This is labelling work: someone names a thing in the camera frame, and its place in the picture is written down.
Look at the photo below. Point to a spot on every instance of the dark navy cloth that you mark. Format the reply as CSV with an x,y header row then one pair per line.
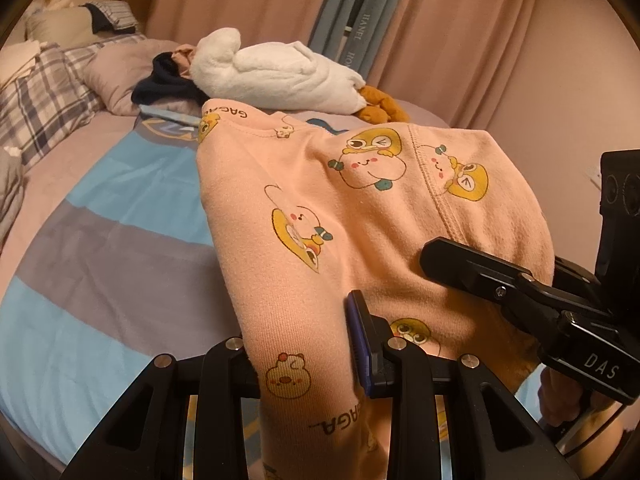
x,y
160,85

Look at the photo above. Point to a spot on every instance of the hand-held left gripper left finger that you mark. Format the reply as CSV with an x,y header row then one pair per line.
x,y
225,375

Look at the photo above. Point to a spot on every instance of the white goose plush toy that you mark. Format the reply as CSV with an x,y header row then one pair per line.
x,y
280,75

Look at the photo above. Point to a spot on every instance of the beige pillow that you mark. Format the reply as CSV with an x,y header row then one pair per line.
x,y
60,27

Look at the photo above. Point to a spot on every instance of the blue grey curtain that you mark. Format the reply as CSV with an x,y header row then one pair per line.
x,y
360,20

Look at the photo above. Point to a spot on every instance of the grey cloth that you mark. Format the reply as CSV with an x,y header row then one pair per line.
x,y
10,190

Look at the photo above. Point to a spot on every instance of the small pink cloth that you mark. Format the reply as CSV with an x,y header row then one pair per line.
x,y
185,52

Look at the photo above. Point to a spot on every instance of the blue plaid cloth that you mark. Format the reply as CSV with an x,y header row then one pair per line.
x,y
120,15

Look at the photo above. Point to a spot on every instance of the plaid pillow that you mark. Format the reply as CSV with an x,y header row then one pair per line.
x,y
45,105

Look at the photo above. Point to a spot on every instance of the pink cartoon print garment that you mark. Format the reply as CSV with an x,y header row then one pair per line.
x,y
350,210

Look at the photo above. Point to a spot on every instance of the pink pillow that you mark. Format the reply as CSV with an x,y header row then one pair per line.
x,y
125,70

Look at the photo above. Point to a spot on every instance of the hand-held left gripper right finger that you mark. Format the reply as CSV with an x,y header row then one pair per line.
x,y
361,340

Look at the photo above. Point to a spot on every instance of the person's right hand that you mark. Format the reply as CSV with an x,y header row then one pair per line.
x,y
560,395

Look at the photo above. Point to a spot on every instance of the pink curtain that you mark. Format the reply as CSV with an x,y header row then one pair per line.
x,y
250,0

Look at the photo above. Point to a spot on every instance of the person's right forearm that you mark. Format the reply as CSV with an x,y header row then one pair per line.
x,y
600,435

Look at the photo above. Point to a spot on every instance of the blue and grey striped bedsheet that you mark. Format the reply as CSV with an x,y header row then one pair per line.
x,y
110,260

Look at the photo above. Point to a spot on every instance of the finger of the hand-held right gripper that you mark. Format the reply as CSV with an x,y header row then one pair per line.
x,y
577,280
480,275

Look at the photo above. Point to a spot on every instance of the white cloth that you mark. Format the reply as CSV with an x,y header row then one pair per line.
x,y
20,57

